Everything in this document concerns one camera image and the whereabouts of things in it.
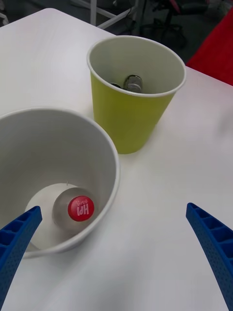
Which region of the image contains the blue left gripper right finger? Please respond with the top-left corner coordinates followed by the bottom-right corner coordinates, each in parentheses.
top-left (185, 202), bottom-right (233, 311)

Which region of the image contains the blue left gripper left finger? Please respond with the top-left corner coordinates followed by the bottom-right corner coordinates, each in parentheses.
top-left (0, 205), bottom-right (43, 311)

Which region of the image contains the clear bottle with red cap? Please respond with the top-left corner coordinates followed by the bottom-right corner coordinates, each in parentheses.
top-left (51, 187), bottom-right (99, 230)

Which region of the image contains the grey plastic waste bin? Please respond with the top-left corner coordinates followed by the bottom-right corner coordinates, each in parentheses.
top-left (0, 107), bottom-right (121, 259)

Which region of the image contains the yellow-green plastic waste bin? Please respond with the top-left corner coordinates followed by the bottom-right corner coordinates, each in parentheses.
top-left (86, 35), bottom-right (187, 155)

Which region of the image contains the red mat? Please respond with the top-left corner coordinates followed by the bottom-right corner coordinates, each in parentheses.
top-left (186, 8), bottom-right (233, 86)

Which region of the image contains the black chair base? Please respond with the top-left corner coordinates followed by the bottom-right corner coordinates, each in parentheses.
top-left (143, 0), bottom-right (188, 47)

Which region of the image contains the white metal frame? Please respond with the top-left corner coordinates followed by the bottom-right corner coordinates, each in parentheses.
top-left (70, 0), bottom-right (137, 30)

